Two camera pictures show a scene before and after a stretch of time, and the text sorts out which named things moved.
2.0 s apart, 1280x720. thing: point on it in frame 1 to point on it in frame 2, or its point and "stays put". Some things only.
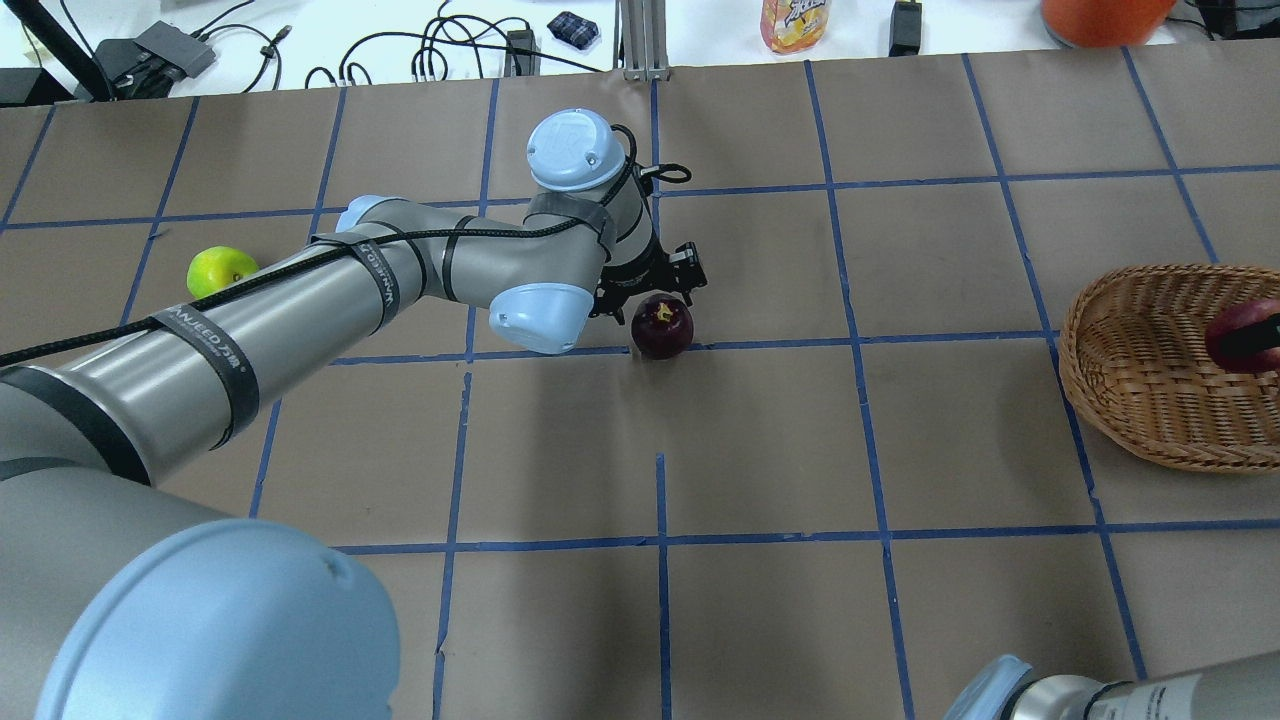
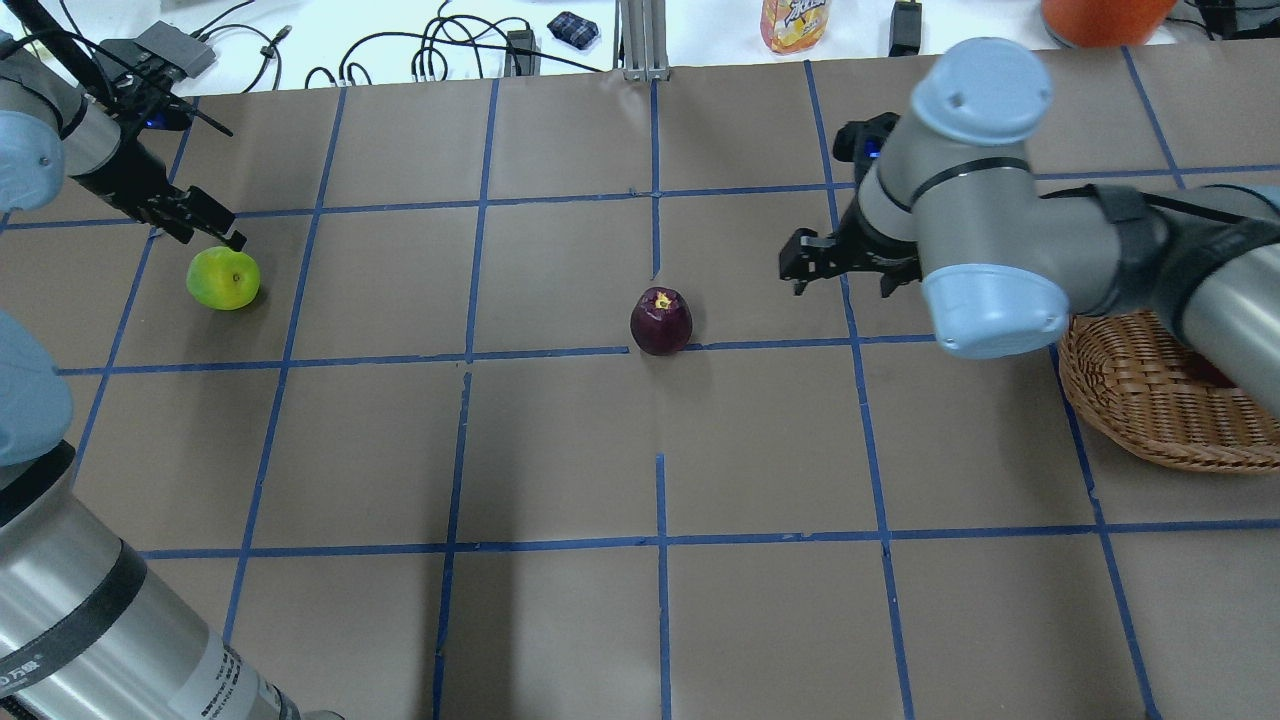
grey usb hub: x=179 y=49 stays put
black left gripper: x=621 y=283 to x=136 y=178
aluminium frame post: x=640 y=46 stays put
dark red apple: x=662 y=327 stays put
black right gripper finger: x=1253 y=338 to x=856 y=245
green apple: x=216 y=266 stays put
